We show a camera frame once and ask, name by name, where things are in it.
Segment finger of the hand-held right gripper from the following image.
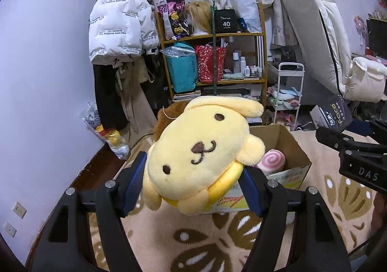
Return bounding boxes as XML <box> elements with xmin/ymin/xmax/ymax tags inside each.
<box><xmin>316</xmin><ymin>127</ymin><xmax>387</xmax><ymax>154</ymax></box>

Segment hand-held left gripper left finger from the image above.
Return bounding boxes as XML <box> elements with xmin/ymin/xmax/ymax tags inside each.
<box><xmin>32</xmin><ymin>151</ymin><xmax>149</xmax><ymax>272</ymax></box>

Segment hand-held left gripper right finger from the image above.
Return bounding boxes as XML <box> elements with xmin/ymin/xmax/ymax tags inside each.
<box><xmin>240</xmin><ymin>166</ymin><xmax>353</xmax><ymax>272</ymax></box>

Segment pink swirl roll plush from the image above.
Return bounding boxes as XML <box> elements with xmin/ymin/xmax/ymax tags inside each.
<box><xmin>257</xmin><ymin>149</ymin><xmax>286</xmax><ymax>176</ymax></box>

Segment printed cardboard box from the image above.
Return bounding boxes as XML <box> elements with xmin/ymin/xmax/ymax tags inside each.
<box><xmin>121</xmin><ymin>124</ymin><xmax>313</xmax><ymax>215</ymax></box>

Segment yellow dog plush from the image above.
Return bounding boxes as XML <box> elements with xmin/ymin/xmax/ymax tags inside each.
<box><xmin>142</xmin><ymin>95</ymin><xmax>267</xmax><ymax>215</ymax></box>

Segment grey printed bag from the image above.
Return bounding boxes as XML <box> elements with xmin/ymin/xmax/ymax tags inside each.
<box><xmin>322</xmin><ymin>95</ymin><xmax>353</xmax><ymax>130</ymax></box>

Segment plastic bag of toys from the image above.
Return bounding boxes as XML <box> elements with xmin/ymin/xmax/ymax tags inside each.
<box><xmin>80</xmin><ymin>103</ymin><xmax>130</xmax><ymax>160</ymax></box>

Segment beige patterned blanket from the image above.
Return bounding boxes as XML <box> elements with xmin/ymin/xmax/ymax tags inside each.
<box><xmin>88</xmin><ymin>130</ymin><xmax>387</xmax><ymax>272</ymax></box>

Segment cream duvet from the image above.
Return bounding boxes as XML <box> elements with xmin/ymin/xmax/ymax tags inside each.
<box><xmin>345</xmin><ymin>57</ymin><xmax>387</xmax><ymax>103</ymax></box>

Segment white trolley cart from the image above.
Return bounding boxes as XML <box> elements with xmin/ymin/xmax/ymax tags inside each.
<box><xmin>268</xmin><ymin>62</ymin><xmax>304</xmax><ymax>132</ymax></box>

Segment beige hanging pants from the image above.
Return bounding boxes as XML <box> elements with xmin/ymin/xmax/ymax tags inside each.
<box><xmin>116</xmin><ymin>57</ymin><xmax>158</xmax><ymax>145</ymax></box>

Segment black hanging garment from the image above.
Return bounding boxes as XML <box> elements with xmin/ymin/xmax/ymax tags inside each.
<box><xmin>93</xmin><ymin>63</ymin><xmax>129</xmax><ymax>132</ymax></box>

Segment stack of books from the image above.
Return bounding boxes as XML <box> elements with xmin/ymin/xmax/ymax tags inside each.
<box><xmin>173</xmin><ymin>90</ymin><xmax>201</xmax><ymax>101</ymax></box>

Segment white upright mattress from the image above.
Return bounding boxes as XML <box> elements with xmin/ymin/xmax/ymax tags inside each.
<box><xmin>280</xmin><ymin>0</ymin><xmax>353</xmax><ymax>100</ymax></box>

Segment wooden shelf rack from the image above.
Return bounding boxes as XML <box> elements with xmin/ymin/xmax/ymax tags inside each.
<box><xmin>155</xmin><ymin>2</ymin><xmax>268</xmax><ymax>103</ymax></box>

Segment group of white bottles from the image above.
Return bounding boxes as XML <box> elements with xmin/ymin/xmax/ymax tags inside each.
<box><xmin>231</xmin><ymin>51</ymin><xmax>263</xmax><ymax>77</ymax></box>

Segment pink hand fan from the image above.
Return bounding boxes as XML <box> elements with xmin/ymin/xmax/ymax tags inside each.
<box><xmin>354</xmin><ymin>15</ymin><xmax>368</xmax><ymax>45</ymax></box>

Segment teal bag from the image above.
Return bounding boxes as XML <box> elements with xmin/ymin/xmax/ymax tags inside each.
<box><xmin>163</xmin><ymin>44</ymin><xmax>198</xmax><ymax>93</ymax></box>

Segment green pole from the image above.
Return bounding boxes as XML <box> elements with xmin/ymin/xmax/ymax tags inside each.
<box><xmin>211</xmin><ymin>0</ymin><xmax>219</xmax><ymax>96</ymax></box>

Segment red patterned gift bag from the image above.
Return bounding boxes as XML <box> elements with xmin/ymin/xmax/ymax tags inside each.
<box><xmin>195</xmin><ymin>45</ymin><xmax>228</xmax><ymax>83</ymax></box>

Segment black box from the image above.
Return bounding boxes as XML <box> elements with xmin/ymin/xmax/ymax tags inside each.
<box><xmin>214</xmin><ymin>9</ymin><xmax>237</xmax><ymax>33</ymax></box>

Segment white puffer jacket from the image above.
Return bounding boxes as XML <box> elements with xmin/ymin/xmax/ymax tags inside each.
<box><xmin>89</xmin><ymin>0</ymin><xmax>159</xmax><ymax>64</ymax></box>

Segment purple printed bag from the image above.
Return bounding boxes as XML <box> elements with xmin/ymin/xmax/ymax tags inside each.
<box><xmin>157</xmin><ymin>0</ymin><xmax>189</xmax><ymax>39</ymax></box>

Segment blonde wig on head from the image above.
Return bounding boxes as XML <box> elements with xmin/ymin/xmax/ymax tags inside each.
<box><xmin>185</xmin><ymin>1</ymin><xmax>212</xmax><ymax>37</ymax></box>

